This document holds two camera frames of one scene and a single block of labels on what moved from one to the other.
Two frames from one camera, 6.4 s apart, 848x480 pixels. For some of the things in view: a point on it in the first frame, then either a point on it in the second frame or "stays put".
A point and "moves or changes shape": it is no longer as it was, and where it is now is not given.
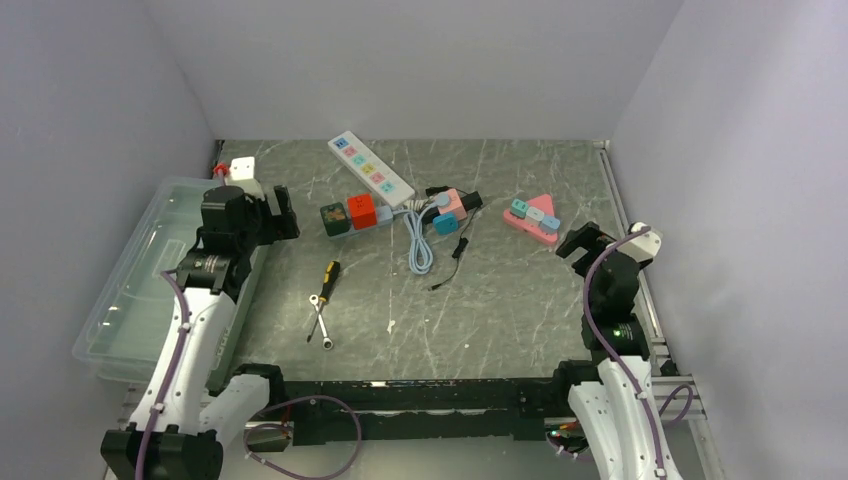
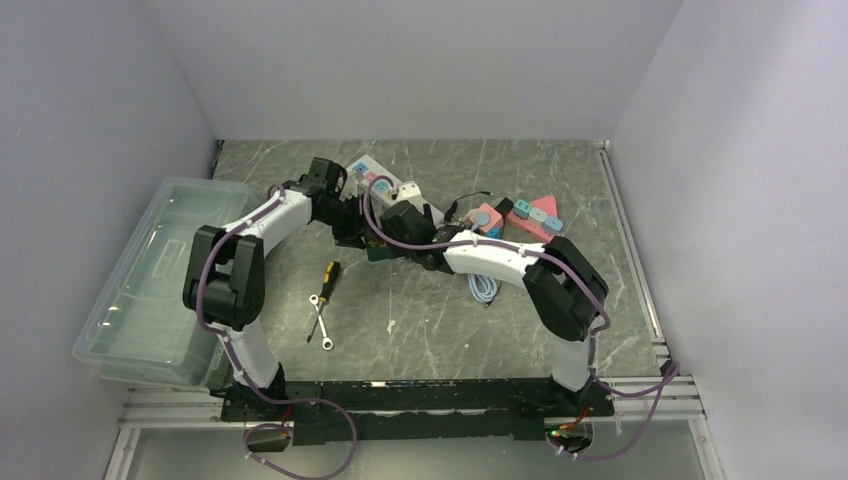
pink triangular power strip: x=545 y=203 stays put
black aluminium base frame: x=381 y=410 stays put
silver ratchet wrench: x=327 y=343 stays put
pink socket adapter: x=455 y=206 -> x=485 y=217
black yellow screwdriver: x=332 y=275 stays put
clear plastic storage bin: x=129 y=336 stays put
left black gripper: x=279 y=226 -> x=351 y=236
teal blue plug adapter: x=446 y=224 -> x=495 y=232
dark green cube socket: x=335 y=219 moves or changes shape
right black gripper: x=588 y=236 -> x=387 y=228
